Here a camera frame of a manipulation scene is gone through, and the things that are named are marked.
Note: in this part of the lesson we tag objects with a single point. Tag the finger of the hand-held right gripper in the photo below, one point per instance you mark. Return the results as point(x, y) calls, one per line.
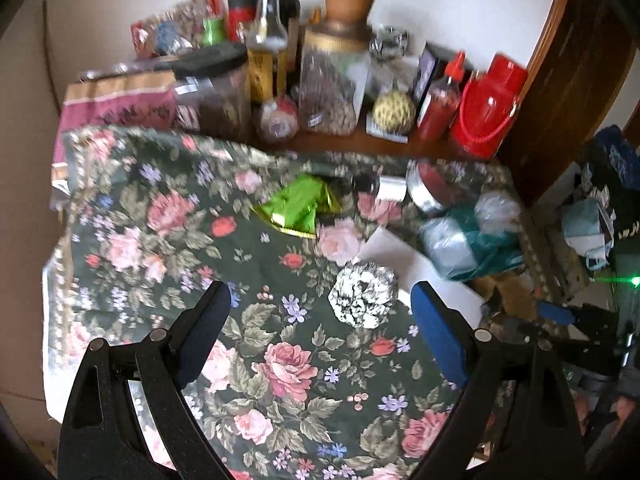
point(555, 312)

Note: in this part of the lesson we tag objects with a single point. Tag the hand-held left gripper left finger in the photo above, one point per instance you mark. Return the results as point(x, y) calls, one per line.
point(205, 330)

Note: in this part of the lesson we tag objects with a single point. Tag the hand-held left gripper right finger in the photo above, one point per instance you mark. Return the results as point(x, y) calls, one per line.
point(440, 330)

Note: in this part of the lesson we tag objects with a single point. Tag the teal plastic bag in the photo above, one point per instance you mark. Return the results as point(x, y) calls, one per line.
point(465, 250)

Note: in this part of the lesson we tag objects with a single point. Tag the foil ball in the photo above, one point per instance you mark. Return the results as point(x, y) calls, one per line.
point(360, 292)

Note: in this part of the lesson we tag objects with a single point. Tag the green snack bag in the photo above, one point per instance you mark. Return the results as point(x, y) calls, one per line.
point(292, 205)

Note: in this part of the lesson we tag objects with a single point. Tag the white paper sheet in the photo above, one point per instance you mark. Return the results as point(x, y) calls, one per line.
point(400, 255)

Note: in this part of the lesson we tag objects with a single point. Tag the blue face mask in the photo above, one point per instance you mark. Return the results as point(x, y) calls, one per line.
point(585, 225)

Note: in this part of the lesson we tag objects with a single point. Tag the floral tablecloth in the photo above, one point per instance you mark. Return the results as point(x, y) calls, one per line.
point(150, 240)

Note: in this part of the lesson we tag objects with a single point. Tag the round tin with red lid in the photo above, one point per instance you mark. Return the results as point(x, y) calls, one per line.
point(430, 180)

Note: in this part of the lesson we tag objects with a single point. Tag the silver tape roll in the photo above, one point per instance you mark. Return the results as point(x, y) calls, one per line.
point(387, 187)

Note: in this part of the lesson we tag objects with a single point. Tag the dark blue cloth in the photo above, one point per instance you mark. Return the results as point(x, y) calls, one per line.
point(612, 160)

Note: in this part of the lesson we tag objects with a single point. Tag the red thermos jug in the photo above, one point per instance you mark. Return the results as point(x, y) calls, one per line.
point(487, 110)

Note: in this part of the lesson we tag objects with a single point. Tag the small round red jar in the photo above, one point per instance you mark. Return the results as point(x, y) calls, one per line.
point(277, 120)

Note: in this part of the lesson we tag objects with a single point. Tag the yellow-green woven ball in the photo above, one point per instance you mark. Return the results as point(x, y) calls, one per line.
point(395, 110)

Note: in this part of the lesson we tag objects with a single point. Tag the red sauce squeeze bottle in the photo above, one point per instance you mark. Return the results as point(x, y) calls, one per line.
point(440, 105)

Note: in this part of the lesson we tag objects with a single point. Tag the plastic jar with black lid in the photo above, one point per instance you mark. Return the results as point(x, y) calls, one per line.
point(215, 105)

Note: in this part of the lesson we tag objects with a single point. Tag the maroon patterned cloth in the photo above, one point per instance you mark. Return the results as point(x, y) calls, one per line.
point(115, 110)

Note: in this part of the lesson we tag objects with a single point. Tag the dark wooden door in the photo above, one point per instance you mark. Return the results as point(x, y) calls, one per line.
point(575, 60)

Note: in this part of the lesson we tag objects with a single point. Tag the black framed box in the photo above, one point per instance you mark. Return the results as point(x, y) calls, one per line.
point(425, 72)

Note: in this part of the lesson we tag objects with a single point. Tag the clear jar of pinecones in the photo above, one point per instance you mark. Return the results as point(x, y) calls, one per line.
point(327, 95)

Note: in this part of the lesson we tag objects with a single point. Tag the amber glass bottle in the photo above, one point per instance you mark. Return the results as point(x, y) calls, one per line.
point(265, 60)

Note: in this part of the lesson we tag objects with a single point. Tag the crumpled silver foil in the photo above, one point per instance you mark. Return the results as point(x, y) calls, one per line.
point(390, 42)

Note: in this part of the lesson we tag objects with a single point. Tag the patterned gift box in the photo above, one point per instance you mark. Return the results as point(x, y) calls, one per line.
point(170, 25)

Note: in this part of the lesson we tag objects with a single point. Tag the red tin canister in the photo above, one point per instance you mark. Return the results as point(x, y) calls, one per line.
point(240, 15)

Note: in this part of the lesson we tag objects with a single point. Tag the dark wine bottle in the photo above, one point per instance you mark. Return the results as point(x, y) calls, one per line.
point(291, 5)

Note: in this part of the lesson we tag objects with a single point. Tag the brown clay vase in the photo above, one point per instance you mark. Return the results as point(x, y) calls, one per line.
point(347, 0)

